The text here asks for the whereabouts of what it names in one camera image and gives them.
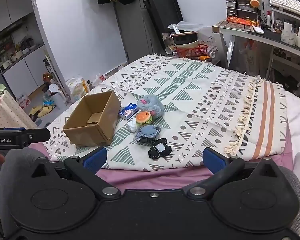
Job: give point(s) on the black flat monitor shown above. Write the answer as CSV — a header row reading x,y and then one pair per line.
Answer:
x,y
162,12

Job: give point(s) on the orange plush ball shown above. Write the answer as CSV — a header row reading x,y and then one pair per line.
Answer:
x,y
254,3

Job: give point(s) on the red plastic basket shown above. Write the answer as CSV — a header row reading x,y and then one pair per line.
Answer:
x,y
192,51

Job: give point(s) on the clear plastic bag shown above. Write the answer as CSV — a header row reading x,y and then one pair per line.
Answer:
x,y
77,88

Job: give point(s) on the dotted beige cloth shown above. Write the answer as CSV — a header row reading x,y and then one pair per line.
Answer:
x,y
7,112

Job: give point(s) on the red patterned box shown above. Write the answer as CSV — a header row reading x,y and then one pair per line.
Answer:
x,y
242,20

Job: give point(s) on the grey fabric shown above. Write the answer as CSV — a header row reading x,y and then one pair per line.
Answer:
x,y
17,160

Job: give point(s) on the burger plush toy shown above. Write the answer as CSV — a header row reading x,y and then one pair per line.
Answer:
x,y
143,118

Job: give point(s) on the patterned tasselled blanket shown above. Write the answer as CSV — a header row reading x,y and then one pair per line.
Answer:
x,y
210,100

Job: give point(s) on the white kettle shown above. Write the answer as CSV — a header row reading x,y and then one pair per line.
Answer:
x,y
56,93

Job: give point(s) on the brown cardboard box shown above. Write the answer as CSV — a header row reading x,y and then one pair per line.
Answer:
x,y
90,136

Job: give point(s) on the grey plush toy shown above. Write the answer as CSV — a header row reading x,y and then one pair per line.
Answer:
x,y
152,103

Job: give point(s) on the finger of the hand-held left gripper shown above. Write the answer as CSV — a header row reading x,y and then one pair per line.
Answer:
x,y
37,135

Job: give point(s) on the blue tissue packet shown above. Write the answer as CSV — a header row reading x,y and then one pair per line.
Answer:
x,y
128,111

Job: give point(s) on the blue denim scrunchie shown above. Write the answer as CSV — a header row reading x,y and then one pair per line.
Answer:
x,y
148,132

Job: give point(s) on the grey drawer organizer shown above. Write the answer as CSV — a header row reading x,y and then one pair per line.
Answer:
x,y
240,7

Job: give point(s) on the pink bedsheet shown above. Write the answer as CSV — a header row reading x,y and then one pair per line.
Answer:
x,y
152,177

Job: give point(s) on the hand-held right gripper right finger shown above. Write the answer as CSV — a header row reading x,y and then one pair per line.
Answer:
x,y
213,161

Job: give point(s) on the white desk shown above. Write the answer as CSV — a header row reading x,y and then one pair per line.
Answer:
x,y
270,36

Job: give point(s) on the black flower-shaped cloth pad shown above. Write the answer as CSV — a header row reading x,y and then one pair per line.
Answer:
x,y
160,150

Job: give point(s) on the white bundle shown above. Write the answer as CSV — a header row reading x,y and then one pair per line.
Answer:
x,y
131,126

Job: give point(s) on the grey storage cabinet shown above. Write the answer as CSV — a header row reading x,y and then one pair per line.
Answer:
x,y
27,67

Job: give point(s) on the round cooking pot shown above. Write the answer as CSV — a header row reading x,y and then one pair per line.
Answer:
x,y
185,40

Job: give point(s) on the white bedding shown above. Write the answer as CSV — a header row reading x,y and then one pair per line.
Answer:
x,y
298,120

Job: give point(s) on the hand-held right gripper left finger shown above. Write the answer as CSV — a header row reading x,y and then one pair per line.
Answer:
x,y
96,158

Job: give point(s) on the yellow slippers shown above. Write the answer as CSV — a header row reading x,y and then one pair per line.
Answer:
x,y
41,111

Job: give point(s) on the brown flat board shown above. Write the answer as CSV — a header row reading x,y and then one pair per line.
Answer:
x,y
232,26

